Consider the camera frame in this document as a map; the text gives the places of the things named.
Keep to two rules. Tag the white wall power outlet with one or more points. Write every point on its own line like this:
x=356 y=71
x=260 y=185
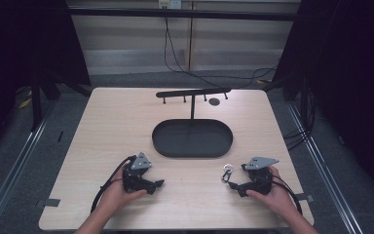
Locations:
x=169 y=4

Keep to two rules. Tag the grey tape strip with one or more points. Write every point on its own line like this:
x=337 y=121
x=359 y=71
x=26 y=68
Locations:
x=50 y=202
x=305 y=197

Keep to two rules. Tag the black horizontal frame bar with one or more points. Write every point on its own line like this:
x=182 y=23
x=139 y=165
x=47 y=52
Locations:
x=175 y=13

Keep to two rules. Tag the round black table grommet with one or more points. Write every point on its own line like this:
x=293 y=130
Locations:
x=214 y=101

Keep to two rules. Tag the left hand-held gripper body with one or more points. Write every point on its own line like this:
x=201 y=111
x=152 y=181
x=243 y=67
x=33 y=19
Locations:
x=135 y=182

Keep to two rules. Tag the black hook stand with tray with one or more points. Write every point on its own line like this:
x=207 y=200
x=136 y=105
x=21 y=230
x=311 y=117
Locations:
x=192 y=139

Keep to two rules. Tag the person's right hand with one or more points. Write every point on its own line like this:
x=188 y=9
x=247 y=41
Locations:
x=277 y=196

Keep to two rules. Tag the metal floor rail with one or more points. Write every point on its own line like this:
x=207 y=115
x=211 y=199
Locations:
x=324 y=172
x=16 y=172

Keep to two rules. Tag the dark curtain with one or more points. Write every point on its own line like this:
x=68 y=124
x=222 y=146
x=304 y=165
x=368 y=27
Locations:
x=16 y=48
x=347 y=65

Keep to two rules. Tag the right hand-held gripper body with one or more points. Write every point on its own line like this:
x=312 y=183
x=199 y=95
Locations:
x=261 y=182

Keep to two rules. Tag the person's left hand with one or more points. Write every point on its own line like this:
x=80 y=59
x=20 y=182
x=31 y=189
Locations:
x=118 y=196

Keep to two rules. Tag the yellow floor object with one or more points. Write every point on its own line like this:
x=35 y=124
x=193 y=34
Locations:
x=24 y=102

